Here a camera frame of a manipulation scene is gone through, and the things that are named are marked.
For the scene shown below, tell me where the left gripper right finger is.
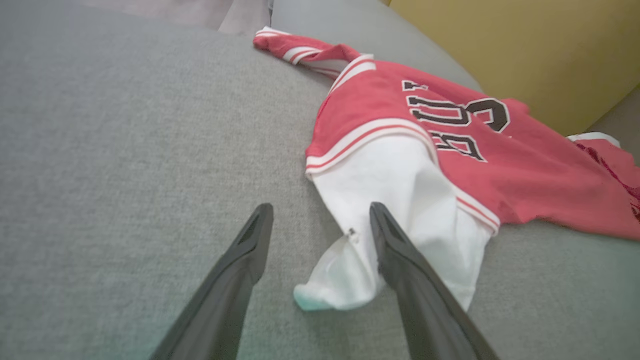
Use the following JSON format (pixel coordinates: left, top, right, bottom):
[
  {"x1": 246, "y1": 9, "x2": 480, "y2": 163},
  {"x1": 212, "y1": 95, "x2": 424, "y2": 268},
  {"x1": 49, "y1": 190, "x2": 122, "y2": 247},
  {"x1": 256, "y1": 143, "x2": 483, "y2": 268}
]
[{"x1": 369, "y1": 201, "x2": 501, "y2": 360}]

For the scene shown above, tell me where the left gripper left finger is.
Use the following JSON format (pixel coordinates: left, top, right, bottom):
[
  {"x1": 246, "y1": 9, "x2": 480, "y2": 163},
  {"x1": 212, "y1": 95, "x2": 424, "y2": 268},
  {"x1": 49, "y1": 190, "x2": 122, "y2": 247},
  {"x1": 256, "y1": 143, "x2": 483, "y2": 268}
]
[{"x1": 150, "y1": 202, "x2": 275, "y2": 360}]

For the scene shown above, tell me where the red white basketball jersey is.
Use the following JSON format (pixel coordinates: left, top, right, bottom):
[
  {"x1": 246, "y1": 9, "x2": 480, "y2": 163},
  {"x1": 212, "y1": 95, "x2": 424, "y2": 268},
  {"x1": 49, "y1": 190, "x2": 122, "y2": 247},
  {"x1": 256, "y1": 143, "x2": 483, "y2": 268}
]
[{"x1": 252, "y1": 26, "x2": 640, "y2": 312}]

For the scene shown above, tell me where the red shorts white trim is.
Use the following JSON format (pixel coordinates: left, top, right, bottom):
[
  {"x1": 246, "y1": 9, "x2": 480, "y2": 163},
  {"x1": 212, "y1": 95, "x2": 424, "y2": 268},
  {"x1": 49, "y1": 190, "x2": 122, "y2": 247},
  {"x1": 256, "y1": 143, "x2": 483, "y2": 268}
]
[{"x1": 566, "y1": 131, "x2": 640, "y2": 223}]

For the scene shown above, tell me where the grey sofa seat cushion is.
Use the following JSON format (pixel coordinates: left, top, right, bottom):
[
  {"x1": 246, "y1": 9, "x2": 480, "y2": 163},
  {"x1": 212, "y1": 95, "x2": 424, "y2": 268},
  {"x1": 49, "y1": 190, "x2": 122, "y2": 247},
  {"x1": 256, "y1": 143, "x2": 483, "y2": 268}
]
[{"x1": 0, "y1": 0, "x2": 640, "y2": 360}]

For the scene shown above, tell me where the yellow cushion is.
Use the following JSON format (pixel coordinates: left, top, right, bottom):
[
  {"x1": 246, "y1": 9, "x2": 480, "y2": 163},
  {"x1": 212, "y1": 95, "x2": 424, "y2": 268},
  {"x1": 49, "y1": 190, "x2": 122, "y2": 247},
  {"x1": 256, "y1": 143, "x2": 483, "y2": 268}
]
[{"x1": 382, "y1": 0, "x2": 640, "y2": 137}]

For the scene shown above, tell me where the grey sofa back cushion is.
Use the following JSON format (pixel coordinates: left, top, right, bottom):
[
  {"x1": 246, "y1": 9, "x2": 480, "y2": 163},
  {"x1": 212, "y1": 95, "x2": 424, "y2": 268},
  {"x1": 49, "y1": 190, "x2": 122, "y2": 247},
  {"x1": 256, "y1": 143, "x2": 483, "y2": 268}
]
[{"x1": 270, "y1": 0, "x2": 483, "y2": 92}]

